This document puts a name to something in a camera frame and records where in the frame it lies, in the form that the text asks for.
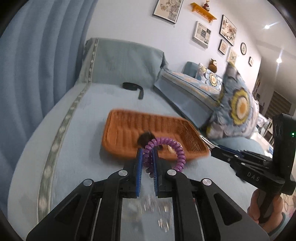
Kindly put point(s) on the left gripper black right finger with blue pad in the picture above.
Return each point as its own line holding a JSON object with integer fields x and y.
{"x": 201, "y": 210}

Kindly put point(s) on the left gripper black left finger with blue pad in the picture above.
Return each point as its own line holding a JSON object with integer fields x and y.
{"x": 92, "y": 211}

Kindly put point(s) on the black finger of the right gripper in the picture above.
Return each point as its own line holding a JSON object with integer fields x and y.
{"x": 220, "y": 152}

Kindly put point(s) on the black wristwatch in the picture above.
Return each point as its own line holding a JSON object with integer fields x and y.
{"x": 144, "y": 138}

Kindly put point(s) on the person's right hand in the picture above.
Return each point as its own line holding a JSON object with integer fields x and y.
{"x": 276, "y": 217}

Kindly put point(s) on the large floral cushion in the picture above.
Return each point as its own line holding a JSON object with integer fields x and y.
{"x": 236, "y": 114}

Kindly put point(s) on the striped blue cushion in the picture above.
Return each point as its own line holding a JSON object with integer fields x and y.
{"x": 191, "y": 98}

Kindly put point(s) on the blue sofa cover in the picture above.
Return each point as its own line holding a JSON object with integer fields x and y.
{"x": 79, "y": 155}

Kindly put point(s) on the small floral cushion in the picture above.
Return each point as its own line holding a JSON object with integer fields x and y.
{"x": 206, "y": 76}

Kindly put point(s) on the orange wicker basket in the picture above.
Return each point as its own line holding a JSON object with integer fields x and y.
{"x": 123, "y": 128}

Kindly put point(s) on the brown owl plush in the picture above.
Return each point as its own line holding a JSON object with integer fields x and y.
{"x": 212, "y": 66}

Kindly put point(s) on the small framed picture far right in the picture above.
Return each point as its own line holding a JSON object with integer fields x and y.
{"x": 250, "y": 61}

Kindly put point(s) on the small black framed picture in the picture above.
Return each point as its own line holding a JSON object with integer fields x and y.
{"x": 223, "y": 46}

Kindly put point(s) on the white framed picture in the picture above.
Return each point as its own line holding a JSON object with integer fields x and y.
{"x": 201, "y": 35}

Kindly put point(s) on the black framed flower picture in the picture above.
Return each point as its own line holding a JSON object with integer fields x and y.
{"x": 227, "y": 30}

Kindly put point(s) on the figurine on shelf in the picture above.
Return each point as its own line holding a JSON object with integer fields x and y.
{"x": 206, "y": 5}

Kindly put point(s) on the large butterfly framed picture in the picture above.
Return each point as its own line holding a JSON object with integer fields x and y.
{"x": 168, "y": 10}

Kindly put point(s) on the blue curtain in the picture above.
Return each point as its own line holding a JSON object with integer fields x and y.
{"x": 41, "y": 56}

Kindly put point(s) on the orange wall shelf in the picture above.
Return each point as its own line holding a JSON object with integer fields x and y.
{"x": 204, "y": 13}

